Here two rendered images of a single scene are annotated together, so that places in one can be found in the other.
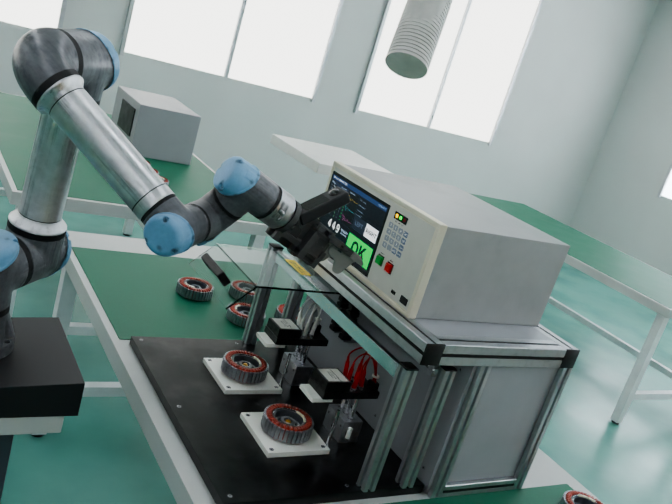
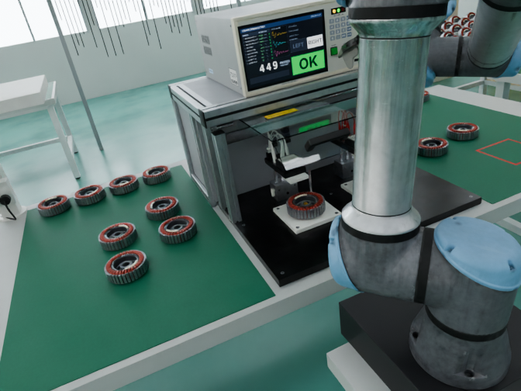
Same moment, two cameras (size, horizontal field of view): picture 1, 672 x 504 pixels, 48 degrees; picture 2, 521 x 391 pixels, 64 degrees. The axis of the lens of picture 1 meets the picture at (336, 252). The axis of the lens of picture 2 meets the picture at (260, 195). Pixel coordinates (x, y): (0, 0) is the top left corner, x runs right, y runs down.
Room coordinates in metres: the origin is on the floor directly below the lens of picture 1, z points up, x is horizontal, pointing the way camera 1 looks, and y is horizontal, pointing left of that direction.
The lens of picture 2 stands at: (1.48, 1.16, 1.41)
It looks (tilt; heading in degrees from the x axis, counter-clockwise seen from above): 28 degrees down; 286
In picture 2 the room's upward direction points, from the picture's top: 10 degrees counter-clockwise
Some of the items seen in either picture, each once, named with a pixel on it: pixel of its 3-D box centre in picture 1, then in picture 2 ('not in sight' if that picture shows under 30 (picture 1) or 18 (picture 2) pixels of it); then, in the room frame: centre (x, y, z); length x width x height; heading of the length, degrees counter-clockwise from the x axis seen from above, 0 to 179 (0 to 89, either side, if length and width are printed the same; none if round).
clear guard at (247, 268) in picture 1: (273, 279); (298, 128); (1.64, 0.12, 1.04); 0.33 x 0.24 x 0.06; 125
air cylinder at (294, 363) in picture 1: (296, 368); (284, 188); (1.73, 0.01, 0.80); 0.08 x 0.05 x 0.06; 35
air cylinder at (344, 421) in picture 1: (342, 422); (347, 166); (1.53, -0.13, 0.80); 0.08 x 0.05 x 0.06; 35
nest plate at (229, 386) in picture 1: (242, 375); (306, 212); (1.64, 0.13, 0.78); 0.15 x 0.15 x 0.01; 35
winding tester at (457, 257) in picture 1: (434, 242); (281, 38); (1.72, -0.21, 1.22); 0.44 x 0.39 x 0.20; 35
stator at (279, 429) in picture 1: (287, 423); not in sight; (1.44, -0.01, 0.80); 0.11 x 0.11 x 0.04
